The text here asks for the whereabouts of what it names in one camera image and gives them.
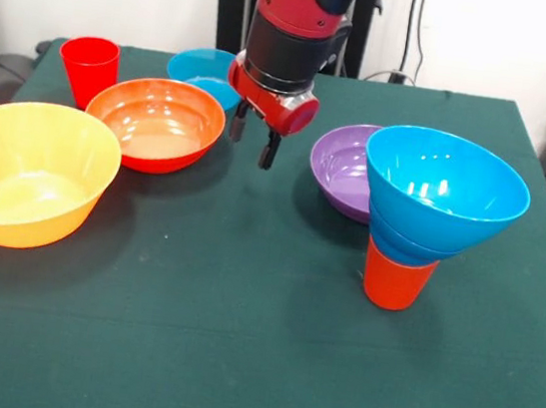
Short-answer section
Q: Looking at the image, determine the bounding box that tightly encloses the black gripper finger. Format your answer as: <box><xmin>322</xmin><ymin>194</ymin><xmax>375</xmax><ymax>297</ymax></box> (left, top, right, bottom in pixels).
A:
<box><xmin>227</xmin><ymin>98</ymin><xmax>254</xmax><ymax>145</ymax></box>
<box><xmin>257</xmin><ymin>129</ymin><xmax>284</xmax><ymax>173</ymax></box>

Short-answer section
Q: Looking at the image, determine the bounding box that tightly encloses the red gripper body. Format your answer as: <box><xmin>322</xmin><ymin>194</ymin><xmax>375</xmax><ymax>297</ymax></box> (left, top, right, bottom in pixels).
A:
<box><xmin>220</xmin><ymin>47</ymin><xmax>327</xmax><ymax>142</ymax></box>

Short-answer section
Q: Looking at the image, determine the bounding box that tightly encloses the wide purple bowl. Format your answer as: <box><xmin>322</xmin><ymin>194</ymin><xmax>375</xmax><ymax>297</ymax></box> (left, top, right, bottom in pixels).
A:
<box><xmin>301</xmin><ymin>117</ymin><xmax>386</xmax><ymax>226</ymax></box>

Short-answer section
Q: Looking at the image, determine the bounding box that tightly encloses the small dark blue bowl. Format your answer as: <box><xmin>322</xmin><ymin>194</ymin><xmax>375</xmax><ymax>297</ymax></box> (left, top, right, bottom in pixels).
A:
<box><xmin>361</xmin><ymin>201</ymin><xmax>470</xmax><ymax>274</ymax></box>

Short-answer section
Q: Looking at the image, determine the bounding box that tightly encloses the large blue bowl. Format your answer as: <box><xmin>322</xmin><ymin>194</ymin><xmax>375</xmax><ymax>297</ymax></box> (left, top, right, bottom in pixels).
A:
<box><xmin>352</xmin><ymin>119</ymin><xmax>540</xmax><ymax>264</ymax></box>

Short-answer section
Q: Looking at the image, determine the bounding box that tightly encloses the teal bowl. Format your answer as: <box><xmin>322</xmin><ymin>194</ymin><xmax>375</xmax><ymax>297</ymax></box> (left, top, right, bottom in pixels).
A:
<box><xmin>161</xmin><ymin>43</ymin><xmax>250</xmax><ymax>114</ymax></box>

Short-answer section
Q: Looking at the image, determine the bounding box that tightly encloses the wide orange bowl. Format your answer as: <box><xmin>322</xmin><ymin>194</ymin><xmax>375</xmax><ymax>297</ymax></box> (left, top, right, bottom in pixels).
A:
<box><xmin>78</xmin><ymin>69</ymin><xmax>231</xmax><ymax>184</ymax></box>

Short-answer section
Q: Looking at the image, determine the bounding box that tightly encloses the red cup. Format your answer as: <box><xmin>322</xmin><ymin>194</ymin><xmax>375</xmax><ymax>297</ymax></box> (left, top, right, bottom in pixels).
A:
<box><xmin>51</xmin><ymin>32</ymin><xmax>124</xmax><ymax>116</ymax></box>

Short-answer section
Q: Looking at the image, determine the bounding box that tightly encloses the orange cup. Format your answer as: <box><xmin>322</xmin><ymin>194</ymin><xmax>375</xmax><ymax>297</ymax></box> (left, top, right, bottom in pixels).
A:
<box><xmin>358</xmin><ymin>233</ymin><xmax>444</xmax><ymax>316</ymax></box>

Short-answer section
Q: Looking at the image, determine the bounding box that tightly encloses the dark green tablecloth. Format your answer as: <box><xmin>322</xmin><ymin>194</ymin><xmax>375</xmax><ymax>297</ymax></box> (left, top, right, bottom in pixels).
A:
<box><xmin>0</xmin><ymin>29</ymin><xmax>546</xmax><ymax>408</ymax></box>

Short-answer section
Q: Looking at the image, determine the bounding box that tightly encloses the yellow bowl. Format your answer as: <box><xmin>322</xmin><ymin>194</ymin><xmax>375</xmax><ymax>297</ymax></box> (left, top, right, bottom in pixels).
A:
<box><xmin>0</xmin><ymin>96</ymin><xmax>129</xmax><ymax>261</ymax></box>

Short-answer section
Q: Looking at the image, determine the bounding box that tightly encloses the black wall cable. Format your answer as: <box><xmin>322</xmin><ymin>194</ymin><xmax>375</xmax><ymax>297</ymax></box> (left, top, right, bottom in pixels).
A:
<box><xmin>363</xmin><ymin>0</ymin><xmax>435</xmax><ymax>89</ymax></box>

